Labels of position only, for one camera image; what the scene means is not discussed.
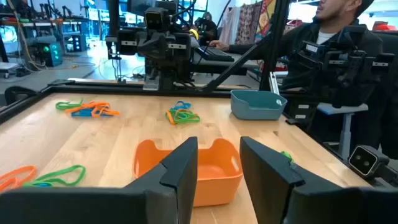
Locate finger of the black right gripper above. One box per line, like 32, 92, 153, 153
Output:
137, 32, 154, 60
152, 32, 169, 60

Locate person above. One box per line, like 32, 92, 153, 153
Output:
194, 11, 219, 47
210, 0, 398, 156

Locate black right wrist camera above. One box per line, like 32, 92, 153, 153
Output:
144, 6, 171, 32

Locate red object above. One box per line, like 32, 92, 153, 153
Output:
371, 21, 398, 32

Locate black monitor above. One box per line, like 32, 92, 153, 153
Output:
126, 0, 158, 17

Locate grey stand table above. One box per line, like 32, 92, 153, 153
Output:
317, 102, 369, 160

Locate orange plastic basket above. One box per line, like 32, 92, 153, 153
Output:
132, 138, 244, 208

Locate dark machine blue lights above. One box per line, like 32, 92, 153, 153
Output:
63, 32, 88, 53

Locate blue plastic basket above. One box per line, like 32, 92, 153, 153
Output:
229, 89, 289, 121

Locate black idle robot gripper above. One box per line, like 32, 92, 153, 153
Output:
290, 24, 396, 108

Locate black table-level camera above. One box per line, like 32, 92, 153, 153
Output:
347, 144, 391, 179

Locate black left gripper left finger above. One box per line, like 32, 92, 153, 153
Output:
0, 136, 199, 224

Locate pale pink hanging cloth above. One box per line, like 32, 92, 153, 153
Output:
217, 6, 242, 46

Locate black office chair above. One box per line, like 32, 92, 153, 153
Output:
4, 85, 40, 106

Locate brown floral hanging cloth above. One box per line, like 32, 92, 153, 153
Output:
234, 2, 259, 44

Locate colourful patchwork hanging cloth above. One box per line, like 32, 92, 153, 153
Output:
254, 0, 277, 43

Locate dark grey desk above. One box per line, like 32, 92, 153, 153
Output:
190, 51, 261, 76

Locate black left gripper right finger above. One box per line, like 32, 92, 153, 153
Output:
239, 136, 398, 224

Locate black aluminium table frame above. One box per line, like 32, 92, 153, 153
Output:
0, 0, 398, 187

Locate grey machine green lights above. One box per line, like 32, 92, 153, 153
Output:
26, 35, 65, 68

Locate black keyboard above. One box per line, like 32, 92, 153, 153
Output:
195, 46, 234, 62

